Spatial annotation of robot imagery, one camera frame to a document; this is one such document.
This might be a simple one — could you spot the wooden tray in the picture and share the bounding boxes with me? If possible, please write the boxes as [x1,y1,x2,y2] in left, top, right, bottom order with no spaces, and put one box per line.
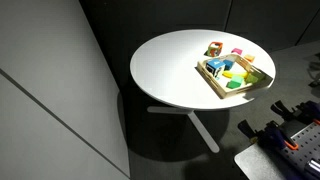
[195,53,274,100]

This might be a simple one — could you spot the small blue block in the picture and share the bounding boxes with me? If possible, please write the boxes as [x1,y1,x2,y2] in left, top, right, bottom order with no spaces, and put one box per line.
[222,59,235,71]

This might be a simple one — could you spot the yellow block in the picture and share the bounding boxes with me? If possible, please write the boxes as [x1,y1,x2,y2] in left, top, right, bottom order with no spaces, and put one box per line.
[221,69,250,80]

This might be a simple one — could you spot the orange block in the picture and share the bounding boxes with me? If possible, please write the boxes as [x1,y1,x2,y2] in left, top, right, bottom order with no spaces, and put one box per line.
[243,54,256,63]

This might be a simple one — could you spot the lime green block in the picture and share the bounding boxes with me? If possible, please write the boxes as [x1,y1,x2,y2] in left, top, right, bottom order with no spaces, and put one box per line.
[245,72,267,85]

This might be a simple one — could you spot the white table base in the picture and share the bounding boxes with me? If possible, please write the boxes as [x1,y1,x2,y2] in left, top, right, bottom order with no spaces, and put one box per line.
[146,105,222,154]

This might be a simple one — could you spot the dark robot mounting table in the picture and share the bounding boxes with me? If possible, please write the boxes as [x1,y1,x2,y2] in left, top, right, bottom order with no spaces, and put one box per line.
[233,143,320,180]

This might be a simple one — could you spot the orange black clamp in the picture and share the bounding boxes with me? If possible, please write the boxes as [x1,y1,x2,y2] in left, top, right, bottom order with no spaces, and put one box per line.
[237,119,300,152]

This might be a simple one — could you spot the blue clamp with orange trigger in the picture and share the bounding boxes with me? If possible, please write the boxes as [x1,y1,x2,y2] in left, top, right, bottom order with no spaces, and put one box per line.
[269,99,320,126]

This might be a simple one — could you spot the perforated metal breadboard plate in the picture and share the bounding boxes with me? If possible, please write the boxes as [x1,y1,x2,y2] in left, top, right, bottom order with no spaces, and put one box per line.
[279,121,320,180]

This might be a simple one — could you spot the black chair base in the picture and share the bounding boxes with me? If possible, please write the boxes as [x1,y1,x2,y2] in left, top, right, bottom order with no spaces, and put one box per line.
[308,53,320,89]

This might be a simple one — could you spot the multicolor open frame cube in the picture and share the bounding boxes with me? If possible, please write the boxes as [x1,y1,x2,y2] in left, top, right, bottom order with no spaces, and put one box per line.
[206,41,224,58]

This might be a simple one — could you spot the aluminum rail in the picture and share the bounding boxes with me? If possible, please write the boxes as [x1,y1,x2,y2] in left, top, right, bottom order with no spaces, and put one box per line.
[304,158,320,176]

